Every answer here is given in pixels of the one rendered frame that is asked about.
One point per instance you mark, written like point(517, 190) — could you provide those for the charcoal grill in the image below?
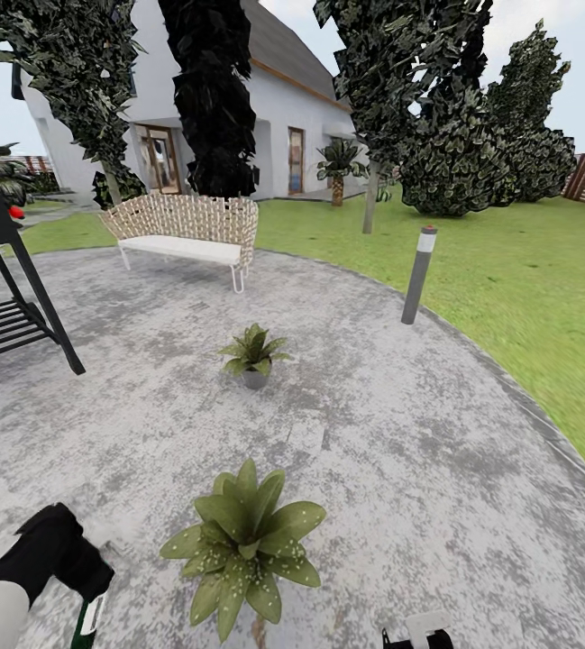
point(27, 316)

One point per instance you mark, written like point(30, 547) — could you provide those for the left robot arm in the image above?
point(52, 542)

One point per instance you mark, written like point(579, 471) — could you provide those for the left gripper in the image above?
point(90, 576)

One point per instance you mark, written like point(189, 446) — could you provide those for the pot plant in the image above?
point(251, 542)
point(252, 357)

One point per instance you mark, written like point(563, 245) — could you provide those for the insectifuge atomizer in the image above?
point(87, 623)

